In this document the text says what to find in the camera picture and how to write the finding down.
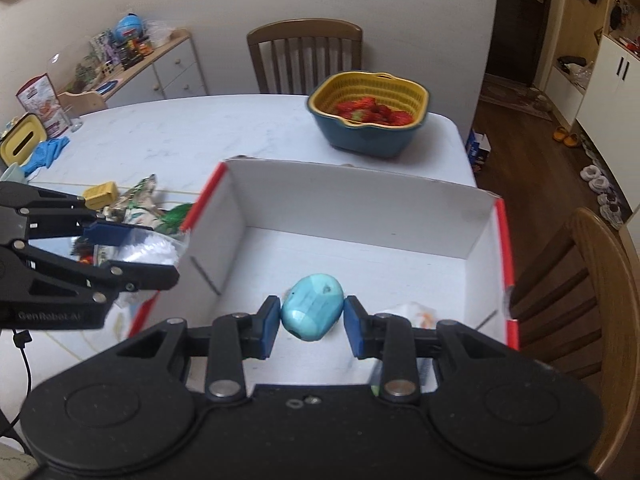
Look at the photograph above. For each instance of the patterned snack packet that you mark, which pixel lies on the patterned snack packet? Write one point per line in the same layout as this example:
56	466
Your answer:
142	200

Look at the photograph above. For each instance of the blue round toy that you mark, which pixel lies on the blue round toy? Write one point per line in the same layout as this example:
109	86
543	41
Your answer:
131	26

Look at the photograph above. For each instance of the light wooden chair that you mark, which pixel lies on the light wooden chair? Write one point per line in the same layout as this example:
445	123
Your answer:
82	100

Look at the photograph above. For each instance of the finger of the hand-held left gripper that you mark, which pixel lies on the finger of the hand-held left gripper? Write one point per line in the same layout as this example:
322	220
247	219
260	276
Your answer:
117	232
135	277

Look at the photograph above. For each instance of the white shoe cabinet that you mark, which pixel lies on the white shoe cabinet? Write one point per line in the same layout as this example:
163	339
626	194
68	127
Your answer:
607	100

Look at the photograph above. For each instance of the yellow tissue box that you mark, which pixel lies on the yellow tissue box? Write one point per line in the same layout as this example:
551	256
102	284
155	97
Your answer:
22	140

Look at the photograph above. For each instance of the toy block model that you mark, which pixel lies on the toy block model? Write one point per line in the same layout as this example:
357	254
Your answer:
125	52

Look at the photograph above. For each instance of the orange slippers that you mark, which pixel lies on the orange slippers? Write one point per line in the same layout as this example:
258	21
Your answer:
566	137

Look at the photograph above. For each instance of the row of white shoes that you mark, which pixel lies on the row of white shoes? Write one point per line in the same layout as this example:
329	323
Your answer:
602	190

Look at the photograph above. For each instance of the pile of strawberries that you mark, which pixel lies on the pile of strawberries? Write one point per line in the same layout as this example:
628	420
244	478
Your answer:
372	110

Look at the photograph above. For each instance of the clear drinking glass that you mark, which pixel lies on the clear drinking glass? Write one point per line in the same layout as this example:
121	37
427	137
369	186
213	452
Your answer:
73	120

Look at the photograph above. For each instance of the blue cloth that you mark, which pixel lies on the blue cloth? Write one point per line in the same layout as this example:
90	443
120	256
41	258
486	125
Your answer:
47	152

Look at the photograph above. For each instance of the brown wooden curved-back chair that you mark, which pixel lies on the brown wooden curved-back chair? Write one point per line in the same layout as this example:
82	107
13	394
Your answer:
600	280

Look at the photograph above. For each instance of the small yellow box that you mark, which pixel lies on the small yellow box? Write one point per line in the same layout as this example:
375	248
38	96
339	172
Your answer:
100	195

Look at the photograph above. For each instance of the white sideboard wooden top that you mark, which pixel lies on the white sideboard wooden top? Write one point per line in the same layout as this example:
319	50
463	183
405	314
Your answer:
175	67

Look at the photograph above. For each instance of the blue dish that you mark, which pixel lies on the blue dish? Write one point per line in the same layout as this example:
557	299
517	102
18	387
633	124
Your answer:
107	86

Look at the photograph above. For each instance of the blue bowl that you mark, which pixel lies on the blue bowl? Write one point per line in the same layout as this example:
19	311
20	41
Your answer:
367	140

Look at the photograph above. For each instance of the yellow colander basket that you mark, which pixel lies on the yellow colander basket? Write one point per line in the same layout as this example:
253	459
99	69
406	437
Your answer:
370	87

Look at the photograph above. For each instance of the silver foil packet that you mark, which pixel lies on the silver foil packet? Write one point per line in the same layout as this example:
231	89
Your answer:
150	252

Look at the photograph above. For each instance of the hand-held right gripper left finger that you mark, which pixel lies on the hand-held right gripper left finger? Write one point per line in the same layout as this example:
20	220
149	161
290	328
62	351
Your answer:
270	327

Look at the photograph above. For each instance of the dark wooden slatted chair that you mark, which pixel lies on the dark wooden slatted chair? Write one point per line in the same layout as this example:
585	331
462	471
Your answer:
305	55

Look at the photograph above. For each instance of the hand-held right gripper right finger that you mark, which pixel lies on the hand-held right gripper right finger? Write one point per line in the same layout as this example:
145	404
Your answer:
354	330

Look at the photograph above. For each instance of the green tassel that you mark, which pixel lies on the green tassel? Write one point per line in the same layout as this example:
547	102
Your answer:
176	216

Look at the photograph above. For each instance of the turquoise egg-shaped toy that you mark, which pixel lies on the turquoise egg-shaped toy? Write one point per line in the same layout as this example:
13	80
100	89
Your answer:
312	312

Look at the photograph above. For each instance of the pale green bowl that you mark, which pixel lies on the pale green bowl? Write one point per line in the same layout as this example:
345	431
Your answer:
11	174

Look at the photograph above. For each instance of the clear plastic bag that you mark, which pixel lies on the clear plastic bag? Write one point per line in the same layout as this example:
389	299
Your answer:
160	34

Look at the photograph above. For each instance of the blue carton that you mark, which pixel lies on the blue carton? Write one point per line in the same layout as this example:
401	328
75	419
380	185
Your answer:
477	147

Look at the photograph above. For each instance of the dark brown door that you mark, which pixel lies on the dark brown door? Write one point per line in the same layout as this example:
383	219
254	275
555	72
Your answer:
525	20

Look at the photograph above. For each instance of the patterned doormat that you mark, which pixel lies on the patterned doormat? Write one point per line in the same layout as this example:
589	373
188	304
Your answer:
520	95

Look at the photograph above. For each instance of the red white snack bag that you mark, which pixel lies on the red white snack bag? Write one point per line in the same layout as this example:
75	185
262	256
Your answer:
42	102

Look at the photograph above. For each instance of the white cardboard box red edge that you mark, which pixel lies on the white cardboard box red edge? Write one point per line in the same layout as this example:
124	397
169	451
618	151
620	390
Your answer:
350	210

